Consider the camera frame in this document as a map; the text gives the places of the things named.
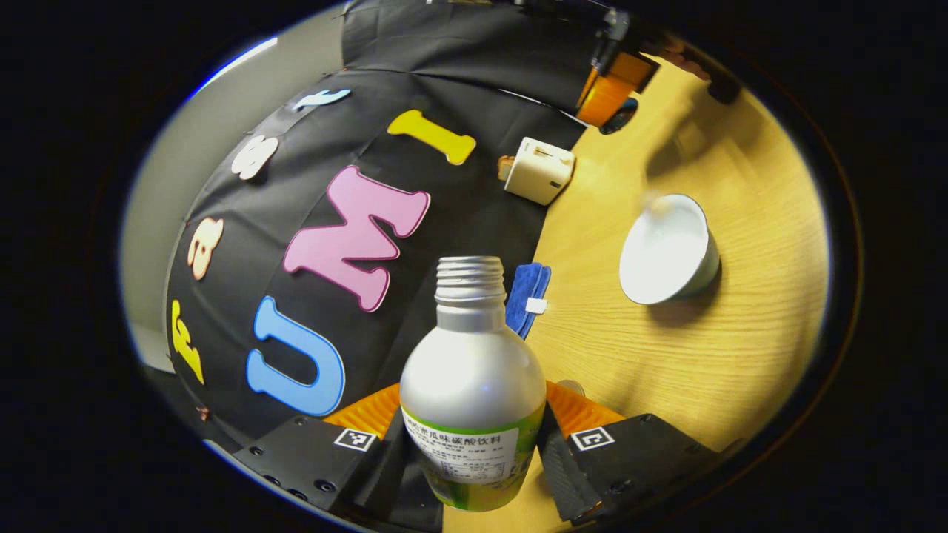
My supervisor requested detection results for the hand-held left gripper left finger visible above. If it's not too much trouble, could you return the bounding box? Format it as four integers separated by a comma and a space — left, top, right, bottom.
231, 381, 445, 533

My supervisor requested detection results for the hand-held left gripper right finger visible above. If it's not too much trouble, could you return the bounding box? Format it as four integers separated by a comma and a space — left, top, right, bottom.
537, 380, 741, 526

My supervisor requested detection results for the dark teal teacup lid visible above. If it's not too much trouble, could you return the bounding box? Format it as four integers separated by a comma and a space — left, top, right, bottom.
598, 96, 639, 136

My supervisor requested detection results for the white teacup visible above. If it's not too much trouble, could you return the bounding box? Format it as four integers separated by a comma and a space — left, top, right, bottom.
618, 194, 721, 306

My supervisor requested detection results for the silver green-label water bottle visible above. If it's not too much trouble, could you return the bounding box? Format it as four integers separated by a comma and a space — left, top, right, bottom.
398, 255, 549, 513

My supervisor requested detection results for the cream white toaster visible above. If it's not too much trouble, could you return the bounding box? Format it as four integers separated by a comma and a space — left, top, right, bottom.
504, 137, 577, 207

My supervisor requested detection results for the black backdrop cloth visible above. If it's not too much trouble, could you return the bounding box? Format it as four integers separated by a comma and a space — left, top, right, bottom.
164, 0, 630, 449

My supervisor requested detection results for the folded blue towel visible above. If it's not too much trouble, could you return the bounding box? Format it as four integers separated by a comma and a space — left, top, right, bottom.
505, 263, 553, 340

